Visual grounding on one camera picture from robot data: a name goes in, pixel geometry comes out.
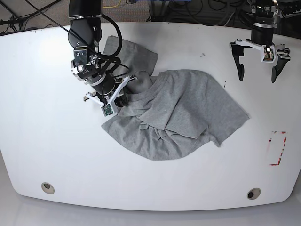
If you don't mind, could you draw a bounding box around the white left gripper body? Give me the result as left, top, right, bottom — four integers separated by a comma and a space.
230, 39, 290, 63

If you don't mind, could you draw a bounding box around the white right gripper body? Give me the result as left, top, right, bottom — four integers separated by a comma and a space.
83, 75, 137, 113

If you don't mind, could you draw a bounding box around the grey T-shirt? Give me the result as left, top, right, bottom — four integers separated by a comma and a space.
102, 40, 249, 161

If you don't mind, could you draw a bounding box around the white power strip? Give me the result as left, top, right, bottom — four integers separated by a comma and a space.
280, 5, 301, 19

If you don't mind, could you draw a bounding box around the red tape rectangle marking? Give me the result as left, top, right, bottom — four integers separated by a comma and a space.
267, 131, 288, 166

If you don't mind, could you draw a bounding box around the black tripod stand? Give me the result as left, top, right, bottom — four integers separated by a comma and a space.
0, 0, 61, 36

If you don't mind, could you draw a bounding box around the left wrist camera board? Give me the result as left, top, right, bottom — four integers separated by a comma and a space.
263, 47, 275, 62

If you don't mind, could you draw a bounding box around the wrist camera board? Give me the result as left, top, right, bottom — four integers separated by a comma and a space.
101, 104, 114, 117
263, 47, 275, 62

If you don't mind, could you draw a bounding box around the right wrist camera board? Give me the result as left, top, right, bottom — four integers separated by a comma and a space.
101, 104, 114, 117

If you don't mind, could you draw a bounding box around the left table cable grommet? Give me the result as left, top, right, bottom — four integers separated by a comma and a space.
41, 182, 55, 195

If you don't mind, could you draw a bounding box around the table cable grommet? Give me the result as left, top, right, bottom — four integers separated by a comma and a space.
41, 182, 55, 195
247, 188, 261, 200

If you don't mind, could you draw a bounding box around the right table cable grommet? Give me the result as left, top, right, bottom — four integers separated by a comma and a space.
247, 188, 261, 200

